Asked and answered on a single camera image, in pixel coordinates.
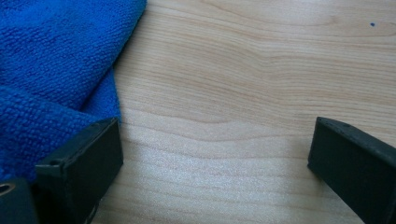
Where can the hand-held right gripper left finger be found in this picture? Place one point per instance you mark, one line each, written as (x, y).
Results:
(90, 168)

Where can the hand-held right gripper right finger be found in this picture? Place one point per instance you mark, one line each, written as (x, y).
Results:
(351, 168)

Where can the blue microfibre cloth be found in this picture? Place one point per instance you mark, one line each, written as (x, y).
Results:
(46, 62)

